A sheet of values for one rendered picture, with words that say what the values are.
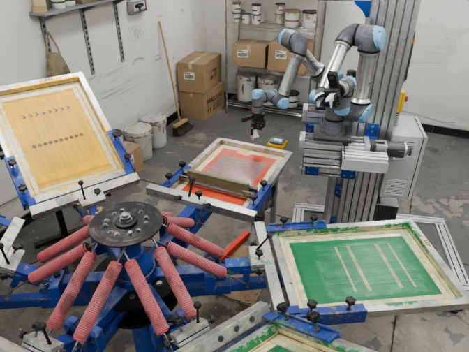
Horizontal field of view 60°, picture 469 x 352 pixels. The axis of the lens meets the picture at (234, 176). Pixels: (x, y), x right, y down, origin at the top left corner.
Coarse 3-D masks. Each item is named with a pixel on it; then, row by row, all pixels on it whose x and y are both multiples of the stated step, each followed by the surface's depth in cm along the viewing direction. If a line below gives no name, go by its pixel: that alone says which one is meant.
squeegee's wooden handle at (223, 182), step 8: (192, 176) 253; (200, 176) 250; (208, 176) 247; (216, 176) 246; (216, 184) 248; (224, 184) 245; (232, 184) 242; (240, 184) 240; (248, 184) 240; (240, 192) 243
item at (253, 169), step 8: (248, 160) 284; (256, 160) 284; (264, 160) 284; (272, 160) 284; (240, 168) 274; (248, 168) 274; (256, 168) 274; (264, 168) 274; (232, 176) 266; (240, 176) 266; (248, 176) 266; (256, 176) 266; (264, 176) 266; (256, 184) 258; (216, 192) 250; (224, 192) 250; (224, 200) 243; (232, 200) 243; (240, 200) 243
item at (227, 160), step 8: (224, 152) 294; (232, 152) 294; (216, 160) 284; (224, 160) 284; (232, 160) 284; (240, 160) 284; (208, 168) 274; (216, 168) 274; (224, 168) 274; (232, 168) 274; (224, 176) 266; (192, 192) 250; (208, 192) 250
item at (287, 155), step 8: (216, 144) 298; (224, 144) 304; (232, 144) 301; (240, 144) 298; (248, 144) 297; (208, 152) 288; (264, 152) 293; (272, 152) 290; (280, 152) 287; (288, 152) 286; (200, 160) 279; (288, 160) 280; (192, 168) 270; (280, 168) 268; (272, 176) 259; (176, 184) 255; (272, 184) 255
